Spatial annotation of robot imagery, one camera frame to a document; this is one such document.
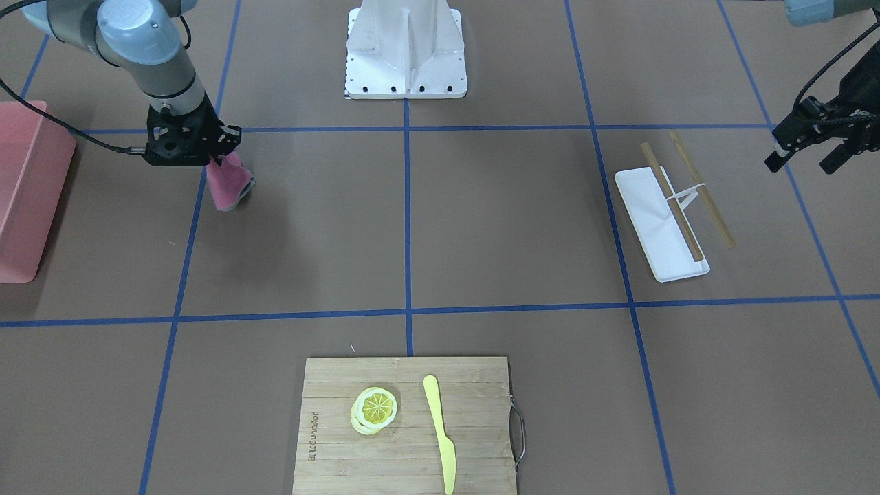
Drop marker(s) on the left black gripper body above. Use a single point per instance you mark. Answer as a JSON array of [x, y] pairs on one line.
[[863, 88]]

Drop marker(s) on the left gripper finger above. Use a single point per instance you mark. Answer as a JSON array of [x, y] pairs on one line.
[[809, 123], [845, 150]]

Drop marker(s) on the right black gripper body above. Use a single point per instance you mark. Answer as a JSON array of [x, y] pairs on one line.
[[226, 138]]

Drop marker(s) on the pink cloth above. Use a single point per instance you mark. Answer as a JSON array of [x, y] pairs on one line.
[[228, 180]]

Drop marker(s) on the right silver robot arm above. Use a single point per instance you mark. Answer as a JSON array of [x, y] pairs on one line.
[[140, 37]]

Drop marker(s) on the wooden chopstick beside tray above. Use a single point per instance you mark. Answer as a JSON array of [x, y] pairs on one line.
[[705, 194]]

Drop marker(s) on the pink plastic bin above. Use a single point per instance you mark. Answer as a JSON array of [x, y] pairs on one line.
[[35, 159]]

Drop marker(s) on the wooden chopstick on tray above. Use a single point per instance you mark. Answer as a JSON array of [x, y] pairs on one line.
[[673, 203]]

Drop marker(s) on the white rectangular tray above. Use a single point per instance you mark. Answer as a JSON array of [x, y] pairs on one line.
[[663, 245]]

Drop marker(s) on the yellow lemon slices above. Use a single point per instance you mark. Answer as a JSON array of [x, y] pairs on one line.
[[373, 410]]

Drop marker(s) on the wooden cutting board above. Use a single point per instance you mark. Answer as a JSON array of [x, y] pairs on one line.
[[468, 398]]

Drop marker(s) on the yellow plastic knife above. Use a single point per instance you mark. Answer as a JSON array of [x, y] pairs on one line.
[[446, 447]]

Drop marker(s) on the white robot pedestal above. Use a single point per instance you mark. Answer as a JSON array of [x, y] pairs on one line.
[[405, 49]]

